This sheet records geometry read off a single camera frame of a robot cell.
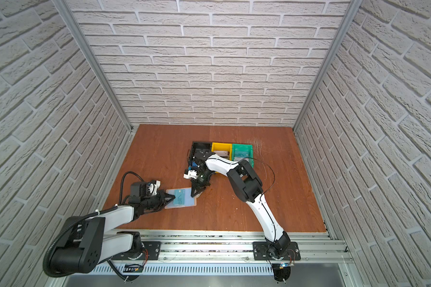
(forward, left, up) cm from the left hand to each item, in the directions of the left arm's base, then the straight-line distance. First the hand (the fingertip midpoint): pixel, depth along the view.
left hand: (176, 194), depth 88 cm
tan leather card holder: (-3, -7, -2) cm, 8 cm away
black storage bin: (+30, -9, 0) cm, 32 cm away
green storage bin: (+32, -37, -2) cm, 49 cm away
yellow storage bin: (+26, -23, +6) cm, 35 cm away
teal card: (-1, -1, -2) cm, 2 cm away
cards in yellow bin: (+25, -24, +1) cm, 34 cm away
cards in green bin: (+24, -34, +1) cm, 41 cm away
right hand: (+1, -10, -3) cm, 10 cm away
